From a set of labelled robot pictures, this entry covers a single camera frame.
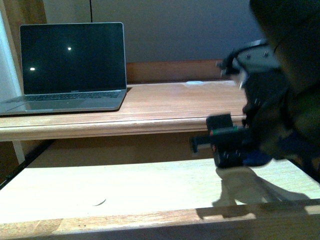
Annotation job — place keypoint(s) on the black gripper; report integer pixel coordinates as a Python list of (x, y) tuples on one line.
[(227, 141)]

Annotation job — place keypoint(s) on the wooden pull-out desk drawer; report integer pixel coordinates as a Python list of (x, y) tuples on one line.
[(98, 193)]

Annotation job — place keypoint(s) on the dark grey computer mouse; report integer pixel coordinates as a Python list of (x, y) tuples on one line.
[(256, 158)]

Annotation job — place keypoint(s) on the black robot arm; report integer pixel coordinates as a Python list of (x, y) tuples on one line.
[(280, 76)]

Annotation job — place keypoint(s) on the white round desk grommet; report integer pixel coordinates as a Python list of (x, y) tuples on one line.
[(194, 82)]

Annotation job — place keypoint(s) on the grey open laptop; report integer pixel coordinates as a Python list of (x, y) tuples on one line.
[(70, 67)]

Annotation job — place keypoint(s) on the wooden desk back rail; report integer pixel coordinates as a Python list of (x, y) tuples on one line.
[(173, 71)]

